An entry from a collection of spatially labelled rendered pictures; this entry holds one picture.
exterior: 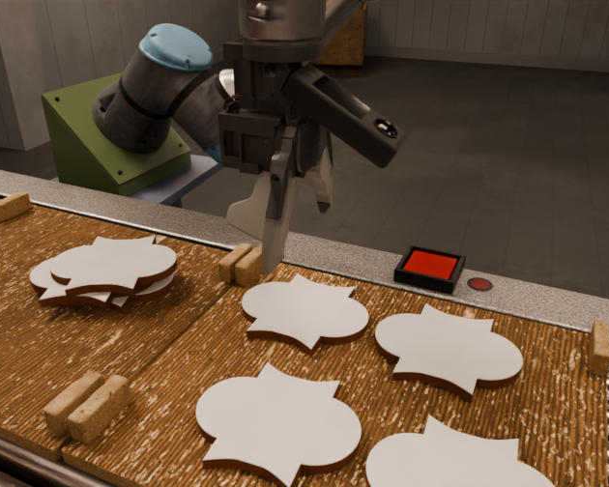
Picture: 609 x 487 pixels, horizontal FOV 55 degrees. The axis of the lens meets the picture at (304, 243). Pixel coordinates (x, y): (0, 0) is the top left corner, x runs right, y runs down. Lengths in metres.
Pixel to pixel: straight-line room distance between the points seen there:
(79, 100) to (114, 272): 0.59
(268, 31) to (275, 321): 0.29
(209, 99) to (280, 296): 0.49
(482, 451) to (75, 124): 0.92
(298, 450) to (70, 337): 0.29
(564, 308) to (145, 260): 0.50
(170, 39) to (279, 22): 0.60
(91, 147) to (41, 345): 0.56
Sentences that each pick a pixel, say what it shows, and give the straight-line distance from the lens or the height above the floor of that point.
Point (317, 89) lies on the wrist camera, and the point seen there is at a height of 1.19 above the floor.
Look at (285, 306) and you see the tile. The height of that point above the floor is 0.95.
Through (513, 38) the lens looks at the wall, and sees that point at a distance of 7.11.
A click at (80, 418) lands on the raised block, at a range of 0.52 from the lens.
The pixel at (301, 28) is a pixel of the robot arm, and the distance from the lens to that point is 0.51.
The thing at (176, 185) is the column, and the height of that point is 0.87.
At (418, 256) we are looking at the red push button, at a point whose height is 0.93.
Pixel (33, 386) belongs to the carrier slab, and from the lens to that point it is 0.61.
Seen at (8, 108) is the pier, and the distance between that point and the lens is 4.38.
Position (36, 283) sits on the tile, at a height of 0.96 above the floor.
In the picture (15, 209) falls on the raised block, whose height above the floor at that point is 0.95.
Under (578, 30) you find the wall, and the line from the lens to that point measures 7.10.
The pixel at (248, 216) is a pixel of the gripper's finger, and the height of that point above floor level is 1.08.
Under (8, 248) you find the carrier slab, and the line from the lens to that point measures 0.87.
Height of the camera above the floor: 1.31
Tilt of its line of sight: 28 degrees down
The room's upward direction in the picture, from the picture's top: straight up
